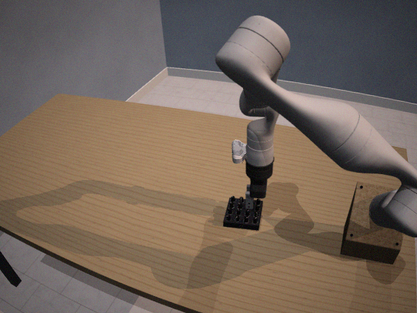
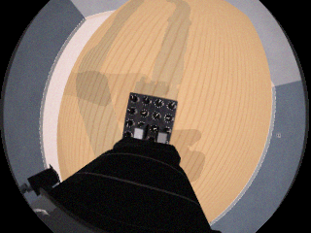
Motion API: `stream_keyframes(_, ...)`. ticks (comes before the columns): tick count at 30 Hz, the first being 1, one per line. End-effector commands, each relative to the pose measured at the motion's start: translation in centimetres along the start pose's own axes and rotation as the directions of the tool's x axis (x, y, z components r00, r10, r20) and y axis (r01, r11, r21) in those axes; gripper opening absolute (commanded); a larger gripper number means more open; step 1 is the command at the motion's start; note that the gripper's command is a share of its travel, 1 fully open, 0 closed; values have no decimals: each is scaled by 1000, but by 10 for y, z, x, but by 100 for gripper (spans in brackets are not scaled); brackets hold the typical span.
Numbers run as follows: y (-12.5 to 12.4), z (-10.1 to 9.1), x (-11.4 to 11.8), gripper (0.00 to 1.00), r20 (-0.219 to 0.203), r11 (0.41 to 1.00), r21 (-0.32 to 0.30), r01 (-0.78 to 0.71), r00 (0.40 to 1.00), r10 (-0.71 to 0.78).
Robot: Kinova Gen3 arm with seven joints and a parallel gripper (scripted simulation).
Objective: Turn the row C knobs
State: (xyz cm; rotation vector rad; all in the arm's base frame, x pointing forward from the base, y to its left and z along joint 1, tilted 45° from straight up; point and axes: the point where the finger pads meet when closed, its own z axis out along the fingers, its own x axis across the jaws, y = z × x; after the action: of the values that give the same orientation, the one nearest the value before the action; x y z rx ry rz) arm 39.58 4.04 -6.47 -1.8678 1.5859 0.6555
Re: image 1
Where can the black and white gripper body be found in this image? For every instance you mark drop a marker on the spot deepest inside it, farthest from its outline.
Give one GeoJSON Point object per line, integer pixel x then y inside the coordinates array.
{"type": "Point", "coordinates": [259, 166]}

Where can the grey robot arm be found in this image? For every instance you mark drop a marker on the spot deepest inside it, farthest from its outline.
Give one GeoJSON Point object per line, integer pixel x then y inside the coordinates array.
{"type": "Point", "coordinates": [252, 58]}

